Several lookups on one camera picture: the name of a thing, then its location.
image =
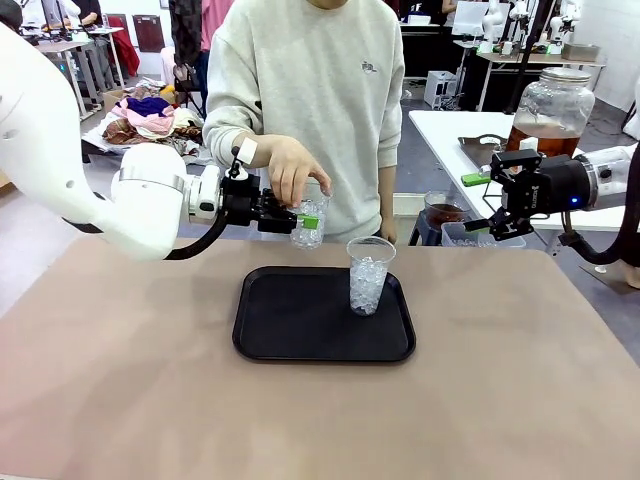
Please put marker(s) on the person's left hand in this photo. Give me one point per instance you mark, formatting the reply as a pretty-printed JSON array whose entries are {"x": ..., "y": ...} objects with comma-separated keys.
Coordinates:
[{"x": 388, "y": 230}]

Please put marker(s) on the black vertical pole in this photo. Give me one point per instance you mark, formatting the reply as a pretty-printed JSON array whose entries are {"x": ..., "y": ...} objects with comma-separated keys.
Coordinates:
[{"x": 532, "y": 45}]

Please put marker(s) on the black plastic serving tray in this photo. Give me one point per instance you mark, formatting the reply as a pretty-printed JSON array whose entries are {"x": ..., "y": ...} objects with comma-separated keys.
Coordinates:
[{"x": 300, "y": 320}]

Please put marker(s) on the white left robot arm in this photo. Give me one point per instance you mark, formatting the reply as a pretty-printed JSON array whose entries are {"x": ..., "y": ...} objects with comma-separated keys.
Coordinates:
[{"x": 75, "y": 165}]

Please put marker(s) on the clear jug of brown drink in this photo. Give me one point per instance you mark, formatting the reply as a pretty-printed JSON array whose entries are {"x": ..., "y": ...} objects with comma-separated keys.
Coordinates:
[{"x": 444, "y": 207}]

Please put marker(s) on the white side table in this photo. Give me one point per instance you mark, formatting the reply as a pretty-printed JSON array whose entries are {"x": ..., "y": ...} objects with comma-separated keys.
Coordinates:
[{"x": 440, "y": 135}]

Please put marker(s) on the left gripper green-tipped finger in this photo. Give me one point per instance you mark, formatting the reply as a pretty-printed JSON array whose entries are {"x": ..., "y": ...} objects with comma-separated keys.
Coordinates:
[
  {"x": 280, "y": 222},
  {"x": 272, "y": 201}
]

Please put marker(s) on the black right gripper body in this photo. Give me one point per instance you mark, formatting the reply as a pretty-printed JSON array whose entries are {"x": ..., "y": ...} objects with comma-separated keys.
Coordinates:
[{"x": 560, "y": 185}]

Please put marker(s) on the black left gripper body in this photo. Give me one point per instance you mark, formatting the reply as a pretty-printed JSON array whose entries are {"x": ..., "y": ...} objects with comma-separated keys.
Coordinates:
[{"x": 240, "y": 202}]

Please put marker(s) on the tall clear iced cup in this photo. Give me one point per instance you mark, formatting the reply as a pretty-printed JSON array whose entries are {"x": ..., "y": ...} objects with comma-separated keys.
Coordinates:
[{"x": 369, "y": 285}]

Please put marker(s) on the person in pink top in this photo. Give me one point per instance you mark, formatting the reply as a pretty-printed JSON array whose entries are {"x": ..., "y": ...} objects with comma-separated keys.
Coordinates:
[{"x": 215, "y": 25}]

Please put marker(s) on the person's left forearm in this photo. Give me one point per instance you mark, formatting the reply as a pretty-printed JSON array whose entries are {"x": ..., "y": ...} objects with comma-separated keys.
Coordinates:
[{"x": 389, "y": 192}]

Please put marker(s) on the background workbench with robots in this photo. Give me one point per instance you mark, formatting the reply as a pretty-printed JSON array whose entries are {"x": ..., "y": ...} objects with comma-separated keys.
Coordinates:
[{"x": 540, "y": 57}]

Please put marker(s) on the short clear iced cup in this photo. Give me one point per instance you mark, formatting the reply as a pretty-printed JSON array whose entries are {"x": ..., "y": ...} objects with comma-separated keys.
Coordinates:
[{"x": 310, "y": 237}]

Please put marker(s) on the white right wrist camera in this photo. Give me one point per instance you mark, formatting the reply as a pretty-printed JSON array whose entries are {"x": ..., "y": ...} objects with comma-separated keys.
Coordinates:
[{"x": 528, "y": 144}]

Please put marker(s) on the white background desk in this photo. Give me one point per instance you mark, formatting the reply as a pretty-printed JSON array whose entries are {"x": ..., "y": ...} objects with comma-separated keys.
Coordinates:
[{"x": 80, "y": 50}]

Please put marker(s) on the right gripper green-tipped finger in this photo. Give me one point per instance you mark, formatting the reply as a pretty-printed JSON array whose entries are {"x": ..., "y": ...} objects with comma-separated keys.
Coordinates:
[
  {"x": 515, "y": 225},
  {"x": 515, "y": 167}
]

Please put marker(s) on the grey metal box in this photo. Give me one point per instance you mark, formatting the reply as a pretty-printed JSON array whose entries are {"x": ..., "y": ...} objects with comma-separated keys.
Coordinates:
[{"x": 580, "y": 52}]

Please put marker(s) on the white cube machine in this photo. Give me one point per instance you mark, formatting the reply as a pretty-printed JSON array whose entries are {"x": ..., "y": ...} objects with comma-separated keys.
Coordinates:
[{"x": 440, "y": 89}]

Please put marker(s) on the cardboard box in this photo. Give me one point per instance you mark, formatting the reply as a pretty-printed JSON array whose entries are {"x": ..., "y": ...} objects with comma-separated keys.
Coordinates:
[{"x": 112, "y": 100}]

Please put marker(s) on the black stool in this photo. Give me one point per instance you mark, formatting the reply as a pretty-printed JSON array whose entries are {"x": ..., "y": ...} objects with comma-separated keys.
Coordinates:
[{"x": 425, "y": 230}]

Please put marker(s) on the dark hanging garments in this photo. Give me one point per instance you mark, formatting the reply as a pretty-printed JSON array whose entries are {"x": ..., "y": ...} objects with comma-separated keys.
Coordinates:
[{"x": 185, "y": 40}]

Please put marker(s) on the person's right hand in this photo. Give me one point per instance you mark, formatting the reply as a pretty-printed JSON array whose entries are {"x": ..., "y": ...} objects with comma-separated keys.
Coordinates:
[{"x": 292, "y": 165}]

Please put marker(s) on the person's right forearm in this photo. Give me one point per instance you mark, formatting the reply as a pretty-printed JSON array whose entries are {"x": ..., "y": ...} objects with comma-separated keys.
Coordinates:
[{"x": 222, "y": 137}]

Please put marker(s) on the red garment on chair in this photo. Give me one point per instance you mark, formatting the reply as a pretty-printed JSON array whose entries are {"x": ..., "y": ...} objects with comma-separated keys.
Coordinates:
[{"x": 125, "y": 47}]

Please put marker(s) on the glass drink dispenser jar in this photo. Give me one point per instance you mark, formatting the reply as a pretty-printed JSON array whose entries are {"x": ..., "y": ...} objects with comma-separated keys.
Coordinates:
[{"x": 555, "y": 105}]

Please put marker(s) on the pile of colourful clothes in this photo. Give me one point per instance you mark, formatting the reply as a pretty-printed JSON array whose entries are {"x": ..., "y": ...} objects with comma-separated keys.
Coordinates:
[{"x": 150, "y": 117}]

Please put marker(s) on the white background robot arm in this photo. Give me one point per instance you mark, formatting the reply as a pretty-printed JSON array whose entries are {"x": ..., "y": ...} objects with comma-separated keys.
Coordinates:
[{"x": 492, "y": 20}]

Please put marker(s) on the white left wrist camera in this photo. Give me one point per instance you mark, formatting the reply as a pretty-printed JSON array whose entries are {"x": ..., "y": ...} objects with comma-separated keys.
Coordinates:
[{"x": 248, "y": 154}]

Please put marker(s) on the dark red board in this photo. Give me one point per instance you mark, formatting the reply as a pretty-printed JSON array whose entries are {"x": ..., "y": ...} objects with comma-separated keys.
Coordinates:
[{"x": 148, "y": 32}]

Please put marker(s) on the person in grey sweatshirt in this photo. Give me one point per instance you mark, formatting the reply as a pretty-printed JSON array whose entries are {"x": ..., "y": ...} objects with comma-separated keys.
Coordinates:
[{"x": 310, "y": 90}]

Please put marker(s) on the clear plastic ice container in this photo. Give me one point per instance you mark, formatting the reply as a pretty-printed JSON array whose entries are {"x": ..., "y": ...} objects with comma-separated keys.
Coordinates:
[{"x": 475, "y": 240}]

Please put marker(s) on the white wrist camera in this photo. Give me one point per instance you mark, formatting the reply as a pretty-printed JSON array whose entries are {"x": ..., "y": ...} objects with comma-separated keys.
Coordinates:
[
  {"x": 248, "y": 154},
  {"x": 528, "y": 144}
]

